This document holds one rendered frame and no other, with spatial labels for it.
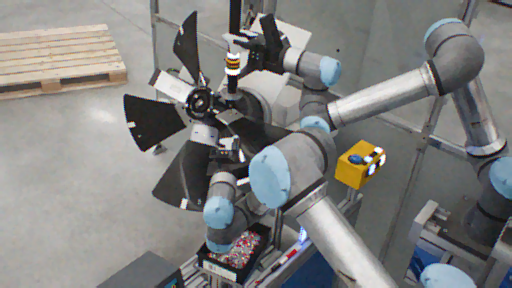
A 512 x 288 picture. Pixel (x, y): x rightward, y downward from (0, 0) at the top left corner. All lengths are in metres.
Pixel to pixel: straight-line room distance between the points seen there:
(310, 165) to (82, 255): 1.99
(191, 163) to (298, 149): 0.69
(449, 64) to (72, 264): 2.15
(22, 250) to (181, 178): 1.48
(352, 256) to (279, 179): 0.21
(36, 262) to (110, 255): 0.38
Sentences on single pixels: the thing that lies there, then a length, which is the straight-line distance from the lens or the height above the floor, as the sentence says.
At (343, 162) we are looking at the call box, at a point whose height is 1.06.
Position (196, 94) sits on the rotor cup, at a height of 1.23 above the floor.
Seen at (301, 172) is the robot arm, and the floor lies 1.45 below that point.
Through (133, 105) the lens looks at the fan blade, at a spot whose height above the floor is 1.12.
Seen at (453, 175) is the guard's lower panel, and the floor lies 0.87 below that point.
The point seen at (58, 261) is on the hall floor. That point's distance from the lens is 2.81.
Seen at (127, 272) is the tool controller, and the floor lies 1.23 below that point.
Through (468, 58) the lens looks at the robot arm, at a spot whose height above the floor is 1.59.
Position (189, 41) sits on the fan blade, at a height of 1.34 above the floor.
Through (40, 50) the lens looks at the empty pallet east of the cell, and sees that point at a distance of 4.66.
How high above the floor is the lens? 2.05
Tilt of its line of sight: 36 degrees down
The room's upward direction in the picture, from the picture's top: 5 degrees clockwise
